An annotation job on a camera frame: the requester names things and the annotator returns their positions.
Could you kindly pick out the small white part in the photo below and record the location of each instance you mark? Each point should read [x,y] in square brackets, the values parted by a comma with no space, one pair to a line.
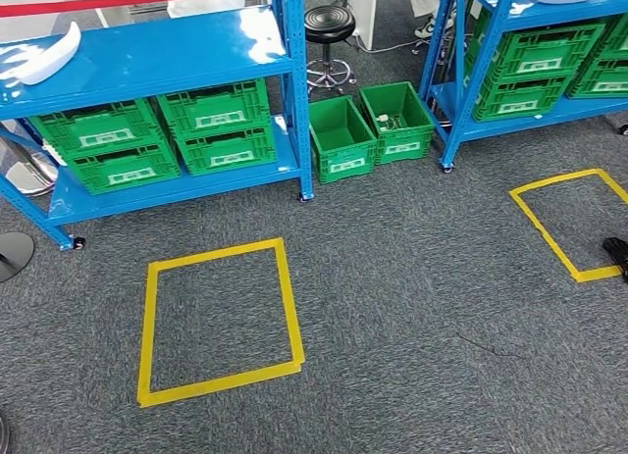
[383,120]

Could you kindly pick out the white plastic trim part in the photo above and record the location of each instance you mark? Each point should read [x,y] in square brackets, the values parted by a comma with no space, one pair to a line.
[49,58]

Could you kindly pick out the blue metal shelf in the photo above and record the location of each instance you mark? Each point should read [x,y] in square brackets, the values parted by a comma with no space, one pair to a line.
[459,107]
[147,55]

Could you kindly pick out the black round stool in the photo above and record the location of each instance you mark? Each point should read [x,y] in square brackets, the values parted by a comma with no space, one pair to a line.
[330,25]

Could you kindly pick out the open green plastic bin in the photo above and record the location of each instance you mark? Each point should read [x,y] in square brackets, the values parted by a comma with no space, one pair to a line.
[407,146]
[343,165]

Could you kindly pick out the black stanchion post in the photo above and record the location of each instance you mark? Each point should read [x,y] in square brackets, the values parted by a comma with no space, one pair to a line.
[14,253]

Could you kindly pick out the white cabinet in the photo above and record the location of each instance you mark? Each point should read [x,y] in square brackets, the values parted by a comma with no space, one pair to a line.
[363,12]

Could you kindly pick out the red barrier belt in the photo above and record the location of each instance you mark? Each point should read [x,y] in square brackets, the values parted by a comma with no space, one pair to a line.
[98,1]

